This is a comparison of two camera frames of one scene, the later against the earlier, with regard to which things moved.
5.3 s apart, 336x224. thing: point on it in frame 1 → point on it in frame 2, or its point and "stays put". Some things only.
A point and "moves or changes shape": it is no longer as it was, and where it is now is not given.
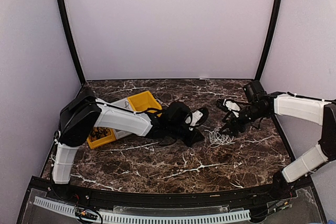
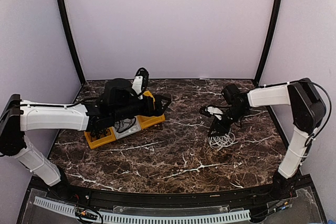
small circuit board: x=86 y=213 stays put
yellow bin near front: x=94 y=143 stays put
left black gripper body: x=175 y=131 → x=150 y=111
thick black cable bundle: x=98 y=132 stays put
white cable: x=216 y=139 moves or changes shape
